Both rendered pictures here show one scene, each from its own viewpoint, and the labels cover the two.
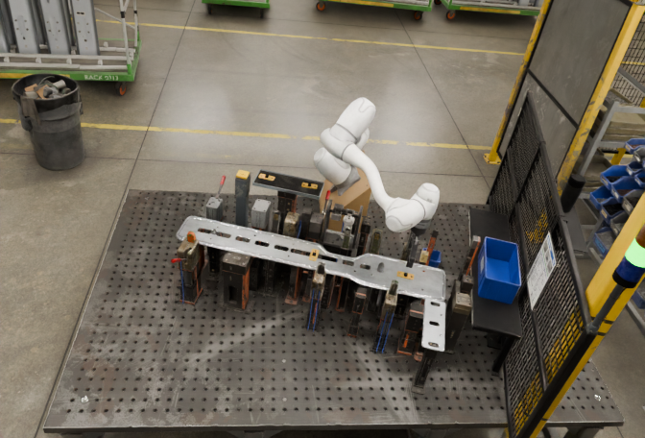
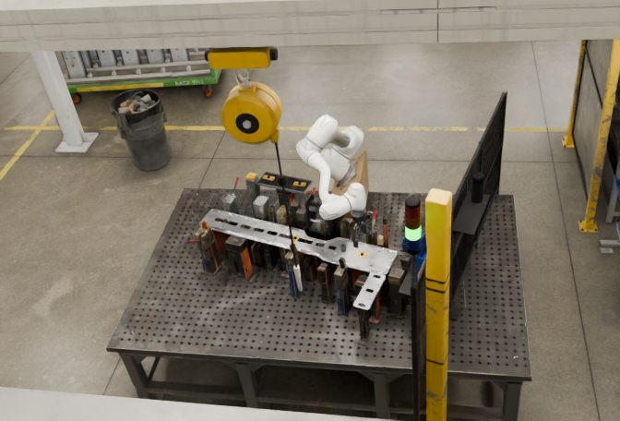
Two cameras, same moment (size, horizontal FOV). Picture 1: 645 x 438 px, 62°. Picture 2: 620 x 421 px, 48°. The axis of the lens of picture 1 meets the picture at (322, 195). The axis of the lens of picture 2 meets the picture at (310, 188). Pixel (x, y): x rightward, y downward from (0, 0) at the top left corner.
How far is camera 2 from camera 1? 212 cm
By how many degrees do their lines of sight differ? 18
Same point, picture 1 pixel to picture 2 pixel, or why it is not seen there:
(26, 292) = (117, 270)
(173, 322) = (196, 287)
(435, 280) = (385, 258)
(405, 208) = (331, 202)
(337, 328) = (315, 296)
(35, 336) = (120, 302)
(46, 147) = (137, 151)
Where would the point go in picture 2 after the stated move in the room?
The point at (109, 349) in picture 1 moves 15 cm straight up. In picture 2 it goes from (151, 303) to (146, 287)
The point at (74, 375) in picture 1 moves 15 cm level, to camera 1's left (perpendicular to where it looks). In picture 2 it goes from (127, 318) to (108, 314)
